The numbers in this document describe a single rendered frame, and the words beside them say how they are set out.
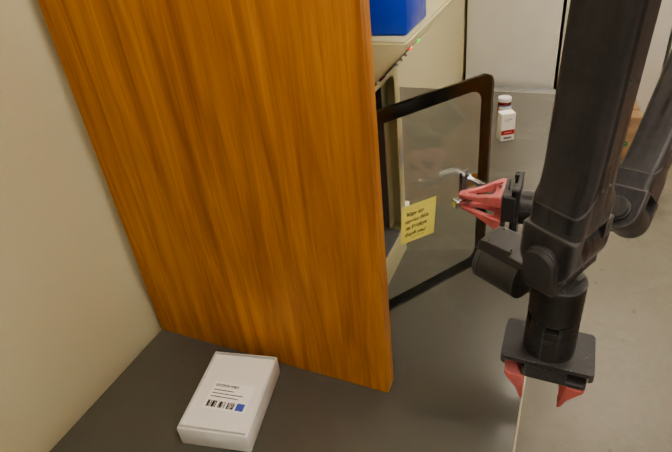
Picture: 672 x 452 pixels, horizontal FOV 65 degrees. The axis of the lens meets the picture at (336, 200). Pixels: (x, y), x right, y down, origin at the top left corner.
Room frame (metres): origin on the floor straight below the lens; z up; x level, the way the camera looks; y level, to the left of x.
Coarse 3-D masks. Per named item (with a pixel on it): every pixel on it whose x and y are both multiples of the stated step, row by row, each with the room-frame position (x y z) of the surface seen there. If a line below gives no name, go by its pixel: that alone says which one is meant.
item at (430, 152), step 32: (416, 96) 0.77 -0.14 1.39; (448, 96) 0.79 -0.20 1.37; (480, 96) 0.83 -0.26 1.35; (384, 128) 0.73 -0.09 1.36; (416, 128) 0.76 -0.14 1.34; (448, 128) 0.79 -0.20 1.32; (480, 128) 0.83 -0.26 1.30; (384, 160) 0.73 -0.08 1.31; (416, 160) 0.76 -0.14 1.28; (448, 160) 0.79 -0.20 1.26; (480, 160) 0.83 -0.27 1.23; (384, 192) 0.73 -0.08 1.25; (416, 192) 0.76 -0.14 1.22; (448, 192) 0.80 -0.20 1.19; (384, 224) 0.73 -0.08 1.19; (448, 224) 0.80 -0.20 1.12; (480, 224) 0.84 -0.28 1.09; (416, 256) 0.76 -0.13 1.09; (448, 256) 0.80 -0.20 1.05; (416, 288) 0.76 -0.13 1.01
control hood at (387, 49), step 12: (432, 0) 0.87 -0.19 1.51; (444, 0) 0.86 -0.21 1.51; (432, 12) 0.79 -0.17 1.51; (420, 24) 0.72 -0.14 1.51; (432, 24) 0.95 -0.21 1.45; (372, 36) 0.69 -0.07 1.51; (384, 36) 0.69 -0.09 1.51; (396, 36) 0.68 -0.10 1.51; (408, 36) 0.67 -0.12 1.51; (420, 36) 0.80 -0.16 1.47; (372, 48) 0.67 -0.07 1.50; (384, 48) 0.66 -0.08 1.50; (396, 48) 0.65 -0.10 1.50; (408, 48) 0.68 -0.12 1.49; (384, 60) 0.66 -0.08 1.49; (396, 60) 0.65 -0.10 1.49; (384, 72) 0.66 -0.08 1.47
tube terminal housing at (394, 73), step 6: (390, 72) 0.94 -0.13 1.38; (396, 72) 0.97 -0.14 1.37; (384, 78) 0.91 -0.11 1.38; (390, 78) 0.99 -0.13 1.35; (396, 78) 0.97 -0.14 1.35; (378, 84) 0.88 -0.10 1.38; (384, 84) 0.99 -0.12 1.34; (390, 84) 0.99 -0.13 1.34; (396, 84) 0.97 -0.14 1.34; (384, 90) 0.98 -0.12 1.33; (390, 90) 0.99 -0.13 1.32; (396, 90) 0.97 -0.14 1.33; (384, 96) 0.98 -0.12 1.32; (390, 96) 0.99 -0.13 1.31; (396, 96) 0.96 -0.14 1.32; (384, 102) 0.98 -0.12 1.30; (390, 102) 0.99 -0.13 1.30; (396, 102) 0.96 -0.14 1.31
